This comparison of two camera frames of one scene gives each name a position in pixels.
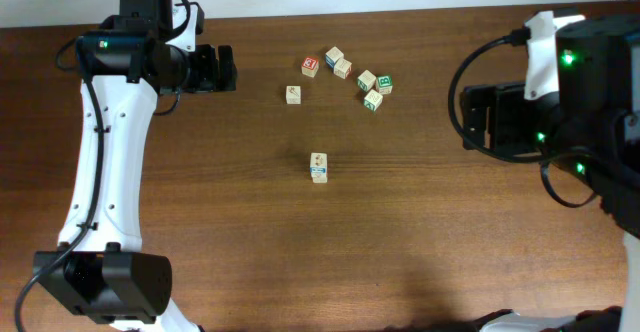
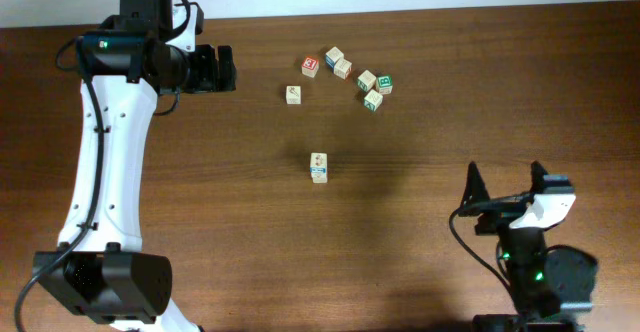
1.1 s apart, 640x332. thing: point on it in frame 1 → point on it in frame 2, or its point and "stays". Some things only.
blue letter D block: x=318 y=170 stays
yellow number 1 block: x=319 y=178 stays
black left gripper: x=214 y=79 stays
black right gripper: x=476 y=117 → x=498 y=212
